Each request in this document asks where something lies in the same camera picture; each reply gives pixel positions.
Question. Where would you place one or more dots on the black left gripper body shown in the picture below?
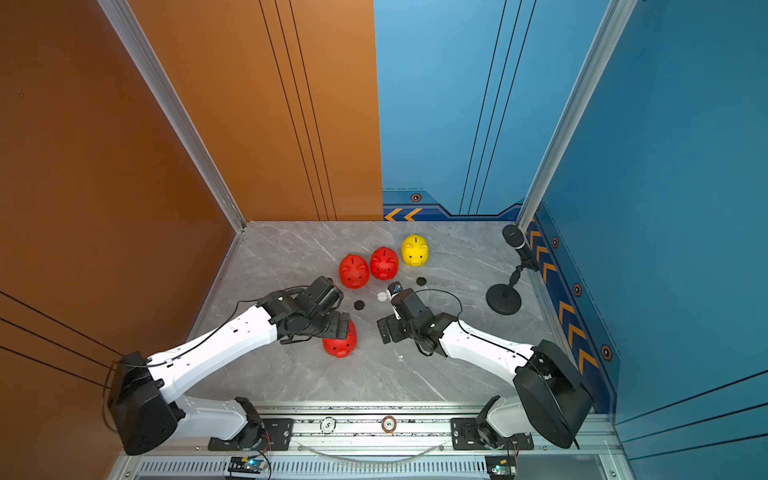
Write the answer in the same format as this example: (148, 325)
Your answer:
(317, 324)

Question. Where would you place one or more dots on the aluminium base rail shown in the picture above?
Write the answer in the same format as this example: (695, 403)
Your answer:
(379, 441)

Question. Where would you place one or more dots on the green circuit board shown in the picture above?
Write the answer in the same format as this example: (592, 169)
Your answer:
(248, 465)
(499, 468)

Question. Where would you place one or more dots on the green circuit board left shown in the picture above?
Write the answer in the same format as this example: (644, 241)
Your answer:
(248, 465)

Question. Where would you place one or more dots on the yellow piggy bank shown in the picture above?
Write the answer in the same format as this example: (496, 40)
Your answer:
(415, 251)

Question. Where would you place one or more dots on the aluminium corner post right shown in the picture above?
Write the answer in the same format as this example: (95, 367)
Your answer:
(611, 28)

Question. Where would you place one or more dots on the aluminium corner post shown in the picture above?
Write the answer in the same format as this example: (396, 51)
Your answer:
(611, 28)
(126, 25)

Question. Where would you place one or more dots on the aluminium corner post left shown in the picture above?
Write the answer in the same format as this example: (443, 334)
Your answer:
(126, 25)

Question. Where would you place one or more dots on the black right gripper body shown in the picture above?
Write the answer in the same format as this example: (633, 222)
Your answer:
(410, 330)

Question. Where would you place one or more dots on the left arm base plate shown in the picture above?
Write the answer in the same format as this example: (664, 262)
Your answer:
(272, 434)

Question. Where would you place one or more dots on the red piggy bank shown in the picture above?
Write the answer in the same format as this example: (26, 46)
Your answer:
(354, 272)
(384, 264)
(342, 348)

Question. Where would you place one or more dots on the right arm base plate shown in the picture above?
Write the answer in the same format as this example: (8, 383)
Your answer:
(465, 436)

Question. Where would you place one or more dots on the green circuit board right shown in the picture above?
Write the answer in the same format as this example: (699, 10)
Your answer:
(499, 468)

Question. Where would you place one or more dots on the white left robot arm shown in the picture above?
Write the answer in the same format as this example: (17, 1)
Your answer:
(148, 400)

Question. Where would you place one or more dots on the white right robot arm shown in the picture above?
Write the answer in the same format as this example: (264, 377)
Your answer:
(552, 397)

